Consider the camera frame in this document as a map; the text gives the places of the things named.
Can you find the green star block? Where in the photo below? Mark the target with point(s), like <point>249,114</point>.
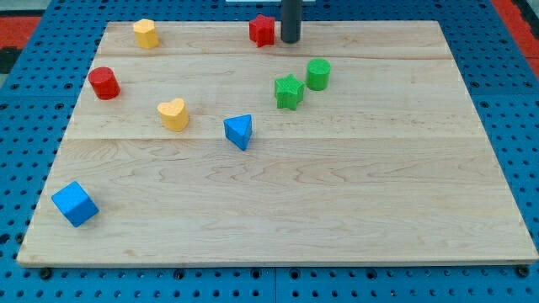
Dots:
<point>289,92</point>

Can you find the red star block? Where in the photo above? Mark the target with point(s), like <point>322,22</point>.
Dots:
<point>262,30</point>

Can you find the blue triangle block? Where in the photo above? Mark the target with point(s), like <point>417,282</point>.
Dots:
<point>238,130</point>

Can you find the light wooden board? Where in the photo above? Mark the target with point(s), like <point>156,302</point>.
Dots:
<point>388,166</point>

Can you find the green cylinder block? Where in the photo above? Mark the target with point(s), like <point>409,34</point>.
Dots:
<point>317,76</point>

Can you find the yellow heart block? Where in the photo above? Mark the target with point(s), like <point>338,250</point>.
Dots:
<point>174,114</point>

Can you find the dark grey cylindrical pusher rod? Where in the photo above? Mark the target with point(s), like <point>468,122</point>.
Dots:
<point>291,20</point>

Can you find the red cylinder block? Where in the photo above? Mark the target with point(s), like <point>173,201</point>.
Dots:
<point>104,83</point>

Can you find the blue cube block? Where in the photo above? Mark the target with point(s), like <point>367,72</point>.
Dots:
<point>75,204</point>

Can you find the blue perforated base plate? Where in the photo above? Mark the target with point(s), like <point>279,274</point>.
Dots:
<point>41,91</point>

